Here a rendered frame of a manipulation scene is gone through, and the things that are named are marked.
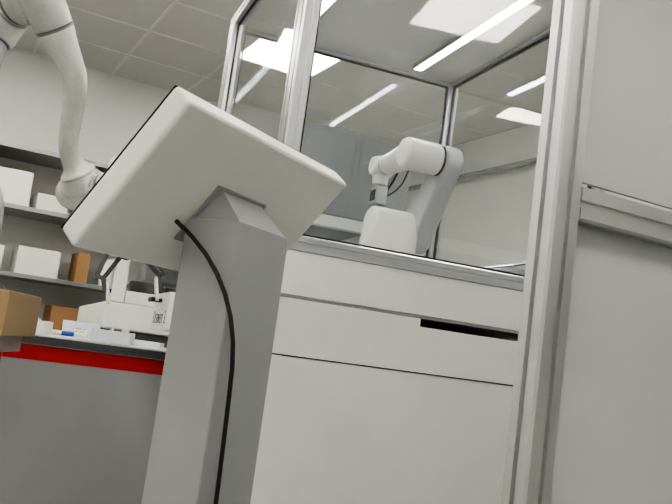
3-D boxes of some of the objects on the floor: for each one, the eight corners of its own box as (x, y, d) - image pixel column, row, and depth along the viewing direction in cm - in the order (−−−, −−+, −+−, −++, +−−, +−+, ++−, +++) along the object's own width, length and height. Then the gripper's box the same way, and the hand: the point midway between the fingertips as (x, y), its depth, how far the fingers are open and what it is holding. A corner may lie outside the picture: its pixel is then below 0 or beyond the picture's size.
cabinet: (201, 712, 178) (254, 350, 188) (142, 573, 274) (179, 338, 284) (561, 704, 210) (590, 395, 220) (395, 582, 306) (420, 371, 316)
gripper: (84, 227, 224) (88, 305, 223) (174, 225, 233) (178, 299, 232) (83, 230, 231) (86, 305, 230) (170, 227, 240) (174, 299, 239)
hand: (132, 298), depth 231 cm, fingers open, 13 cm apart
